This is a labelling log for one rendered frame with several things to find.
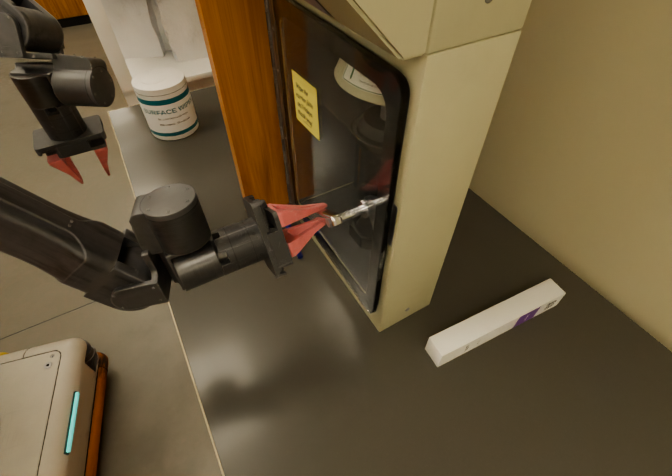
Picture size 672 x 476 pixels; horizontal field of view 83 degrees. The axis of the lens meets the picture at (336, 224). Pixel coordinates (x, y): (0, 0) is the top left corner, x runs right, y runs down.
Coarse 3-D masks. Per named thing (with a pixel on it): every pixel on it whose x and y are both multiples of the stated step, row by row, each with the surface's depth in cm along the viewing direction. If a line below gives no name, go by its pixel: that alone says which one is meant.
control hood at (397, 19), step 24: (336, 0) 27; (360, 0) 25; (384, 0) 26; (408, 0) 27; (432, 0) 28; (360, 24) 28; (384, 24) 27; (408, 24) 28; (384, 48) 30; (408, 48) 29
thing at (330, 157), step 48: (288, 0) 46; (288, 48) 51; (336, 48) 40; (288, 96) 58; (336, 96) 44; (384, 96) 35; (336, 144) 49; (384, 144) 39; (336, 192) 55; (384, 192) 42; (336, 240) 63; (384, 240) 47
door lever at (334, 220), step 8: (360, 200) 48; (352, 208) 48; (360, 208) 48; (312, 216) 52; (320, 216) 49; (328, 216) 47; (336, 216) 46; (344, 216) 47; (352, 216) 47; (328, 224) 47; (336, 224) 46
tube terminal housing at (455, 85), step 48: (480, 0) 30; (528, 0) 32; (432, 48) 30; (480, 48) 33; (432, 96) 34; (480, 96) 38; (432, 144) 39; (480, 144) 43; (432, 192) 44; (432, 240) 53; (384, 288) 56; (432, 288) 64
